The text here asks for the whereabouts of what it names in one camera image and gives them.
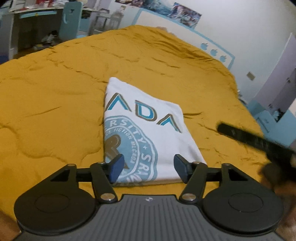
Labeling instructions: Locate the white printed t-shirt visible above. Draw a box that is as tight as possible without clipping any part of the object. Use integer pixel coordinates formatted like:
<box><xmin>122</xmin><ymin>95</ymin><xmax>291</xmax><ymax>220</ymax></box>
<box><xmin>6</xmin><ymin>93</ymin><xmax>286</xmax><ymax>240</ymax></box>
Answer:
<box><xmin>104</xmin><ymin>77</ymin><xmax>205</xmax><ymax>186</ymax></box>

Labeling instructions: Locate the blue lilac storage cabinet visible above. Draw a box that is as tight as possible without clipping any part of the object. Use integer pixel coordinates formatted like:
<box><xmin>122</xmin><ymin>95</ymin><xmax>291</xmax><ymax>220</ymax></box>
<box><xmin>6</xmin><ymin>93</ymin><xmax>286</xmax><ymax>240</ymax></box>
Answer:
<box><xmin>247</xmin><ymin>34</ymin><xmax>295</xmax><ymax>148</ymax></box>

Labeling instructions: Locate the mustard yellow bed cover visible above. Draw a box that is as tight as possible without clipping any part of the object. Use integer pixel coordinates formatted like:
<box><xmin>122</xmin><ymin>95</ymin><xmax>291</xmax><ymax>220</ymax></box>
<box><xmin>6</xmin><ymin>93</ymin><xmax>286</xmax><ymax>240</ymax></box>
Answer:
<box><xmin>1</xmin><ymin>26</ymin><xmax>267</xmax><ymax>216</ymax></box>

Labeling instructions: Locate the white blue headboard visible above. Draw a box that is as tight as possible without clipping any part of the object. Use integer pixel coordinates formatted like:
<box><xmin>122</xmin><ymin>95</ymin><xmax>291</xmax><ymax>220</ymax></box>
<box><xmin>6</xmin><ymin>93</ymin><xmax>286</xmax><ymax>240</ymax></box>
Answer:
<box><xmin>132</xmin><ymin>9</ymin><xmax>235</xmax><ymax>70</ymax></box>

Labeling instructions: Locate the light blue chair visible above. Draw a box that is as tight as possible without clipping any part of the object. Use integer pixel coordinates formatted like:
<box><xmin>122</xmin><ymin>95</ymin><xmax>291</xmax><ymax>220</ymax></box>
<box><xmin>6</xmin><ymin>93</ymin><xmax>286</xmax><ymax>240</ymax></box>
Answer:
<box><xmin>58</xmin><ymin>1</ymin><xmax>92</xmax><ymax>42</ymax></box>

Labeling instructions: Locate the blue white desk shelving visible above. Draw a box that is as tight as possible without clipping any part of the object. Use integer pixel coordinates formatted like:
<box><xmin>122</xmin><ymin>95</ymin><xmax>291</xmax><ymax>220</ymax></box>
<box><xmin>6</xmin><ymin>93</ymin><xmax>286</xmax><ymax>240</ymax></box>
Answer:
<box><xmin>1</xmin><ymin>1</ymin><xmax>63</xmax><ymax>63</ymax></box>

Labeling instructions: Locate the red item on desk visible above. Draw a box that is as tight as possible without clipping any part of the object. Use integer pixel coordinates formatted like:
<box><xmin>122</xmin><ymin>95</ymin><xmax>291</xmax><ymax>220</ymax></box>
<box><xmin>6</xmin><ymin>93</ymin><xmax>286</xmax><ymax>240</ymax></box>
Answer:
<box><xmin>35</xmin><ymin>0</ymin><xmax>55</xmax><ymax>8</ymax></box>

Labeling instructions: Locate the beige wall socket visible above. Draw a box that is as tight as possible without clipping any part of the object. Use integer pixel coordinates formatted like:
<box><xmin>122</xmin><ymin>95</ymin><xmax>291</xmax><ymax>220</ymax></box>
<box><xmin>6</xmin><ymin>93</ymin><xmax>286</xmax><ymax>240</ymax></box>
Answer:
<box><xmin>246</xmin><ymin>72</ymin><xmax>255</xmax><ymax>81</ymax></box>

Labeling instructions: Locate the wall posters strip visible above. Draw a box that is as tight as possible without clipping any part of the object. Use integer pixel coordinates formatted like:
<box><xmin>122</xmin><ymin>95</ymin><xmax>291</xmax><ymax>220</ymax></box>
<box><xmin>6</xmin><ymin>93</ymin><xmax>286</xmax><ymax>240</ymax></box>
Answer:
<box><xmin>115</xmin><ymin>0</ymin><xmax>202</xmax><ymax>28</ymax></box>

